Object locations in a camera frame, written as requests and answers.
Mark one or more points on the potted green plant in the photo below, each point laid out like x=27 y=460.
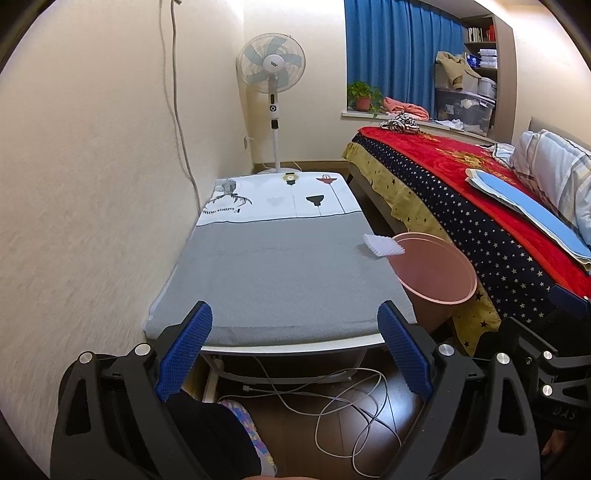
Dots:
x=364 y=98

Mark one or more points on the tan jacket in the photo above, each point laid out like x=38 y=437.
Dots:
x=452 y=72

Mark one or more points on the grey storage bin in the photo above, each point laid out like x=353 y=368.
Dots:
x=474 y=111

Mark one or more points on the white folding table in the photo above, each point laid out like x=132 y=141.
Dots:
x=354 y=349

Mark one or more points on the grey table cloth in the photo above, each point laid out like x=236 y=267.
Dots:
x=281 y=259

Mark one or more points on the light blue folded sheet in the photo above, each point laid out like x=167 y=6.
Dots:
x=537 y=214

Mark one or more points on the pink trash bin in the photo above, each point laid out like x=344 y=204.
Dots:
x=436 y=275

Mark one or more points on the wooden bookshelf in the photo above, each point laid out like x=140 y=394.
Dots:
x=491 y=40

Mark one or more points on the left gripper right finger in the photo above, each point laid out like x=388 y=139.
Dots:
x=476 y=421

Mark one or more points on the pink folded cloth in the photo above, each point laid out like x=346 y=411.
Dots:
x=395 y=107

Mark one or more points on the colourful slipper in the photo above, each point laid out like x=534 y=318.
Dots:
x=244 y=418

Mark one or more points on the zebra striped cloth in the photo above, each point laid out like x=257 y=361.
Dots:
x=401 y=123

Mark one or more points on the plaid white pillow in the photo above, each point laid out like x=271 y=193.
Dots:
x=557 y=170

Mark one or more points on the blue curtain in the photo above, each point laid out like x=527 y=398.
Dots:
x=392 y=46

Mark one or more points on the white standing fan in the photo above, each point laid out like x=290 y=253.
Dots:
x=272 y=63

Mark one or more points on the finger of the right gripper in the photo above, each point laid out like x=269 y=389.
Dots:
x=569 y=302

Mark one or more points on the red patterned bed blanket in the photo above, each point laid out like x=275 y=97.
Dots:
x=422 y=178

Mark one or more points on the black trouser leg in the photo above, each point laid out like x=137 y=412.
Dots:
x=215 y=437

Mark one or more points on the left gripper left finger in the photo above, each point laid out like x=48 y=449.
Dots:
x=112 y=421

